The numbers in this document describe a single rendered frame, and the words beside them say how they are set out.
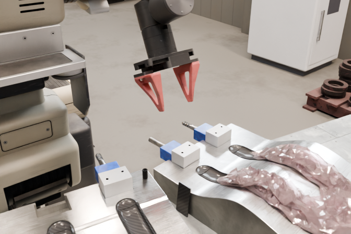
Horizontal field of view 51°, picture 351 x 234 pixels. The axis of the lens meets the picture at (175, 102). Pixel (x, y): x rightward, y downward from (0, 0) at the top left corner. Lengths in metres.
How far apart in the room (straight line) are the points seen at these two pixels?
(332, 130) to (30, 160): 0.78
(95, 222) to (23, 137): 0.40
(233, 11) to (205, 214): 4.45
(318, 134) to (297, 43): 2.49
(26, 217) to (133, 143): 1.81
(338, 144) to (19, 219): 0.75
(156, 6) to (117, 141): 1.87
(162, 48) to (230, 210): 0.31
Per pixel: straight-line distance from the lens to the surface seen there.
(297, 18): 3.46
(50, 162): 0.97
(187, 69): 0.71
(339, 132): 1.08
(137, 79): 0.69
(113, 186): 0.65
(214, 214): 0.69
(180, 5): 0.63
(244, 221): 0.65
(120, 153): 2.34
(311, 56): 3.50
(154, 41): 0.68
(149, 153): 2.32
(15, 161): 0.96
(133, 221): 0.62
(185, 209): 0.73
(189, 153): 0.76
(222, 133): 0.83
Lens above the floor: 1.32
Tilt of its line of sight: 27 degrees down
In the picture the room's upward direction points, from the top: straight up
